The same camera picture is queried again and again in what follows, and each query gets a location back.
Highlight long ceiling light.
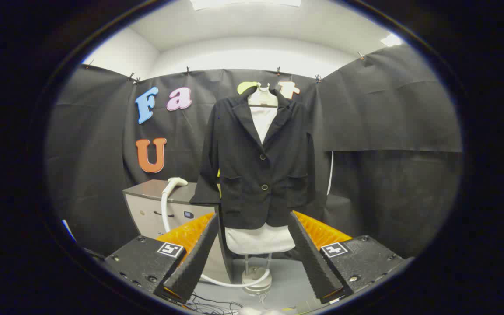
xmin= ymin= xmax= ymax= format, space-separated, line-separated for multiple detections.
xmin=189 ymin=0 xmax=301 ymax=11

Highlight thin black floor cables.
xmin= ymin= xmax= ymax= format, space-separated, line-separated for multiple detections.
xmin=186 ymin=291 xmax=244 ymax=315

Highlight white round steamer base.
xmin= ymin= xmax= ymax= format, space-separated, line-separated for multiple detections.
xmin=241 ymin=254 xmax=273 ymax=294

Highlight black backdrop cloth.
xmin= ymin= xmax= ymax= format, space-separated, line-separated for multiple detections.
xmin=45 ymin=44 xmax=462 ymax=259

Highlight white hanging cord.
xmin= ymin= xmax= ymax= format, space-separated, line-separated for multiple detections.
xmin=325 ymin=151 xmax=335 ymax=196

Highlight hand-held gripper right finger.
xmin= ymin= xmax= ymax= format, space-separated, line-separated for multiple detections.
xmin=288 ymin=211 xmax=406 ymax=305

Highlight black jacket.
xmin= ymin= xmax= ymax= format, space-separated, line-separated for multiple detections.
xmin=189 ymin=86 xmax=316 ymax=230

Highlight grey metal cabinet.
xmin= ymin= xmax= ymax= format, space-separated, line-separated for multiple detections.
xmin=123 ymin=178 xmax=233 ymax=284

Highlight white shirt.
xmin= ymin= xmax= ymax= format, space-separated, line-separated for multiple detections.
xmin=225 ymin=106 xmax=296 ymax=255

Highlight white plastic hanger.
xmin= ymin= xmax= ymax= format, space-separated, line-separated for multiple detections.
xmin=248 ymin=82 xmax=279 ymax=108

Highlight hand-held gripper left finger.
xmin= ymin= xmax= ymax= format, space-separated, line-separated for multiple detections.
xmin=103 ymin=212 xmax=220 ymax=305

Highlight white and blue object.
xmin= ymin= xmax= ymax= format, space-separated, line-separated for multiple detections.
xmin=62 ymin=219 xmax=77 ymax=242

